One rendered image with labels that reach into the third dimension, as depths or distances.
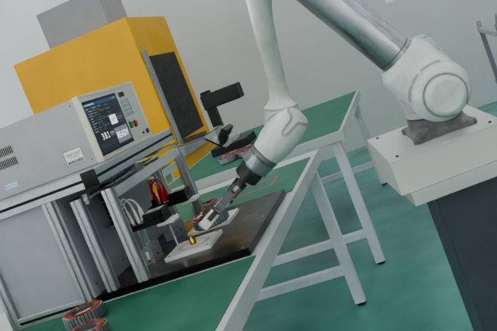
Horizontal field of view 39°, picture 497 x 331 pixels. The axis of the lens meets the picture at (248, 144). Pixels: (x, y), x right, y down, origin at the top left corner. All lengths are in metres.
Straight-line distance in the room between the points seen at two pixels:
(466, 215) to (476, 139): 0.23
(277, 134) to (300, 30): 5.41
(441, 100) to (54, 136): 1.10
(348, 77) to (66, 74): 2.90
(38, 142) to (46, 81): 4.00
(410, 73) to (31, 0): 6.81
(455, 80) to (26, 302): 1.34
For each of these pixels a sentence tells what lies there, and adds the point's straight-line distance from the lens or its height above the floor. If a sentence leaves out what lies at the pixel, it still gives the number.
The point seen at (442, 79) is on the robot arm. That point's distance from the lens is 1.72.
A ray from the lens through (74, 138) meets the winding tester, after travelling 2.10.
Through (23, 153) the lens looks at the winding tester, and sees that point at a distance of 2.18.
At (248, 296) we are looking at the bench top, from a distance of 1.65.
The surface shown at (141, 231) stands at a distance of 2.18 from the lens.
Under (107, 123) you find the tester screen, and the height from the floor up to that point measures 1.21.
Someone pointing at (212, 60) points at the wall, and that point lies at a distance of 7.52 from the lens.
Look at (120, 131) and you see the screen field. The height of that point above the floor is 1.18.
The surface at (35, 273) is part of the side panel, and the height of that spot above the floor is 0.89.
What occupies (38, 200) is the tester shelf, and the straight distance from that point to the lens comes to 2.03.
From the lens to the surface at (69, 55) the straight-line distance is 6.02.
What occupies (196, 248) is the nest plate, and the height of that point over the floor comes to 0.78.
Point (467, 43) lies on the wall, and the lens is 7.31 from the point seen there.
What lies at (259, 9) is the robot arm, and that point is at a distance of 1.92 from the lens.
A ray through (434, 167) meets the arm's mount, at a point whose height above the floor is 0.79.
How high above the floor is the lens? 1.22
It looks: 6 degrees down
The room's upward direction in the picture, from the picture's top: 21 degrees counter-clockwise
